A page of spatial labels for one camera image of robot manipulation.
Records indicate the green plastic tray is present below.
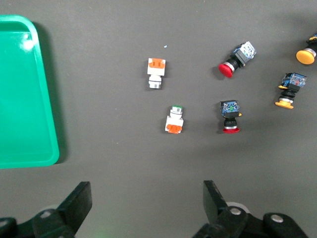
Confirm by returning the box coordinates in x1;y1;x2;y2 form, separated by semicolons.
0;14;60;170

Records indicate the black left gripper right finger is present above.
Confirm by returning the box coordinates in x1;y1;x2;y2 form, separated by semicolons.
193;180;249;238

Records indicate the white orange push button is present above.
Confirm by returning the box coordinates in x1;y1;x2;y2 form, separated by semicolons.
147;58;166;90

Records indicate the yellow mushroom push button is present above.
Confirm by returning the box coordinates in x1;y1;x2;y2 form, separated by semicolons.
274;72;308;110
295;33;317;65

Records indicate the red mushroom push button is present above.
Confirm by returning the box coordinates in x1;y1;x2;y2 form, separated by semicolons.
219;100;242;134
218;41;258;79

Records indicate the green capped push button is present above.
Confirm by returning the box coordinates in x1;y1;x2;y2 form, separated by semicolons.
164;105;184;134

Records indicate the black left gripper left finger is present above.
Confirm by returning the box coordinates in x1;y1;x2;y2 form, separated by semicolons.
32;181;93;238

